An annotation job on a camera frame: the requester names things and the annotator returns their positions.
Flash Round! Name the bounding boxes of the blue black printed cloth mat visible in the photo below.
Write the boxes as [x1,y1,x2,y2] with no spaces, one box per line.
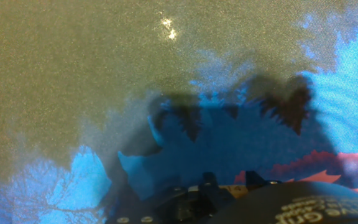
[0,0,358,224]

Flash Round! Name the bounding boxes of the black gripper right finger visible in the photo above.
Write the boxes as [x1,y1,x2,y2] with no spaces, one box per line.
[244,169,270,190]

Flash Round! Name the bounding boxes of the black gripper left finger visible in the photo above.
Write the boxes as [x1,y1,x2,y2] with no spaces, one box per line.
[103,172,233,224]

